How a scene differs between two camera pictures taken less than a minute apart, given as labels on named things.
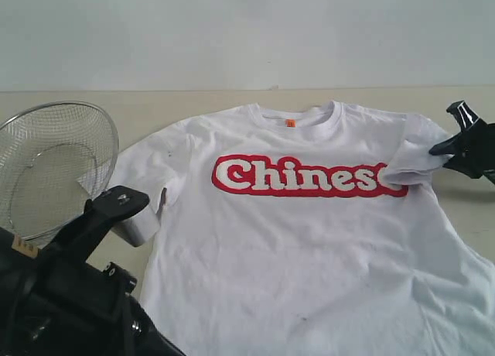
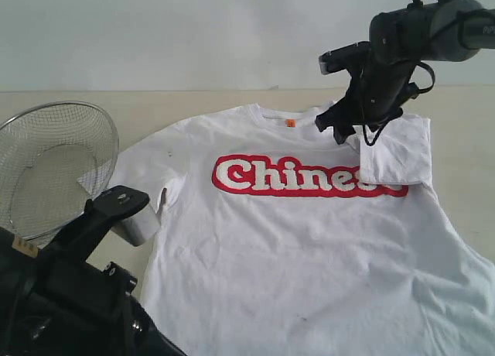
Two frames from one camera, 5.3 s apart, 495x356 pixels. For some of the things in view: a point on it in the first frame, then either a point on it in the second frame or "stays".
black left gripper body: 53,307 stays
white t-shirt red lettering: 324,229 stays
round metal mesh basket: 54,159 stays
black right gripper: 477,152 -> 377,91
